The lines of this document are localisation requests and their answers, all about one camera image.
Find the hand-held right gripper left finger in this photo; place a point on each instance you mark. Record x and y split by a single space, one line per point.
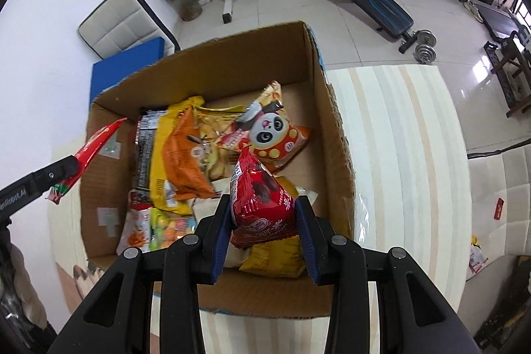
220 250

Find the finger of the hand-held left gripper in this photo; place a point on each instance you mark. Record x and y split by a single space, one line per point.
54 173

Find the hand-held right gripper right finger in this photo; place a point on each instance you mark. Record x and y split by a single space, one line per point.
309 250

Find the long red snack packet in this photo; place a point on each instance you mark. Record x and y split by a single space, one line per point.
93 148

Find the red chocolate snack packet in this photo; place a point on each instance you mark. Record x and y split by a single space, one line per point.
261 196

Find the brown cardboard box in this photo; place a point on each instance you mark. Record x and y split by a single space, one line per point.
249 63

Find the person's left hand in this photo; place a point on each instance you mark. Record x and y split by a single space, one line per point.
27 287

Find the mustard yellow snack packet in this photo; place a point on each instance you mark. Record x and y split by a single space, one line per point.
273 258

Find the colourful candy packet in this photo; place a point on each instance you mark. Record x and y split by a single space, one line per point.
172 229

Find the white orange snack packet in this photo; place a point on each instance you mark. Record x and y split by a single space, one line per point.
135 225

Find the black silver snack packet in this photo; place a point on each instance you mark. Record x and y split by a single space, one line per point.
145 146

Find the pale yellow biscuit packet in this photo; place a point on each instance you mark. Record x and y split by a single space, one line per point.
215 134

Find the panda print snack packet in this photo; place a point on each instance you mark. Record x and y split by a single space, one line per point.
273 134

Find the blue foam mat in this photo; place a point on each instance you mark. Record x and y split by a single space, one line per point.
120 72

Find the white quilted cushion panel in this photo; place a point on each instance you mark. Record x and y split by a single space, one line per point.
120 20

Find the white red plastic bag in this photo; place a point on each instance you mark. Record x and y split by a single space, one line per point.
477 258

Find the small red packet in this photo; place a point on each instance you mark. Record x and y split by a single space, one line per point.
500 209

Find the dark bag with clutter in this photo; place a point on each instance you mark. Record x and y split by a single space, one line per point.
508 304

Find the white quilted mattress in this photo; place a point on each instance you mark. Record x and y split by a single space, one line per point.
506 180

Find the glass jar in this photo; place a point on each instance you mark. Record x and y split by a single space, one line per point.
192 3

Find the chrome dumbbell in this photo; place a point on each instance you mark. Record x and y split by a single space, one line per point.
426 47

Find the dark wooden chair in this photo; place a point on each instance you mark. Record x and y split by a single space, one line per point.
510 76

